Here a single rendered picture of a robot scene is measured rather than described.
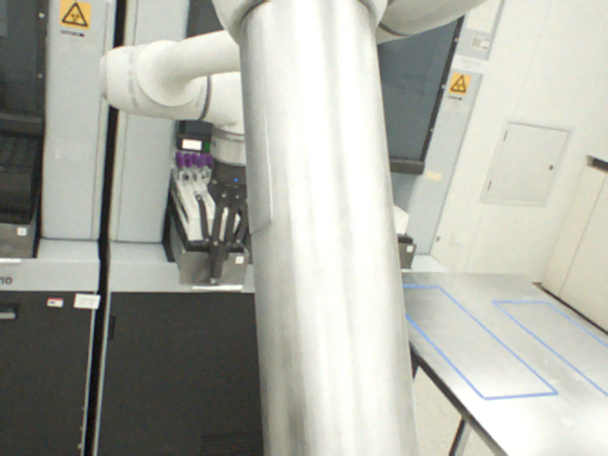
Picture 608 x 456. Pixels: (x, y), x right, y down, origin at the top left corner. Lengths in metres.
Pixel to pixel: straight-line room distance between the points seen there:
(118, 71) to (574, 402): 0.85
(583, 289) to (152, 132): 2.67
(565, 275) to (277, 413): 3.22
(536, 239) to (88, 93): 2.72
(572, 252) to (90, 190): 2.76
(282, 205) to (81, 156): 0.93
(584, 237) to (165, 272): 2.60
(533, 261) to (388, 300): 3.19
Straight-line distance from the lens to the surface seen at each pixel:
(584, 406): 0.99
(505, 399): 0.92
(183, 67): 0.86
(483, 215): 3.17
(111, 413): 1.46
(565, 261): 3.53
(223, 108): 1.00
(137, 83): 0.95
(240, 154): 1.04
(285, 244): 0.36
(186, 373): 1.42
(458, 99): 1.49
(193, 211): 1.21
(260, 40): 0.41
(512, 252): 3.41
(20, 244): 1.24
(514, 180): 3.20
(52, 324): 1.32
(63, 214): 1.30
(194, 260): 1.16
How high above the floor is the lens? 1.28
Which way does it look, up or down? 20 degrees down
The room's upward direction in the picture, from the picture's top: 12 degrees clockwise
